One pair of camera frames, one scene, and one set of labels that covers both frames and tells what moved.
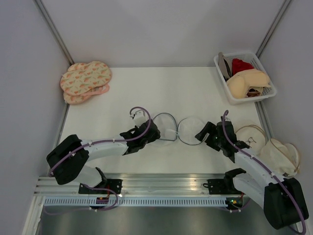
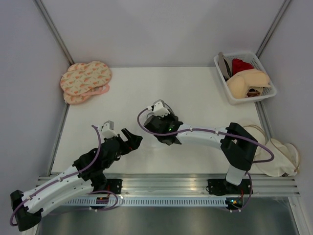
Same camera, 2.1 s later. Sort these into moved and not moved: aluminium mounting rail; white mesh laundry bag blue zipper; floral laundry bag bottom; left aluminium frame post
Moved: white mesh laundry bag blue zipper
Not moved: left aluminium frame post; aluminium mounting rail; floral laundry bag bottom
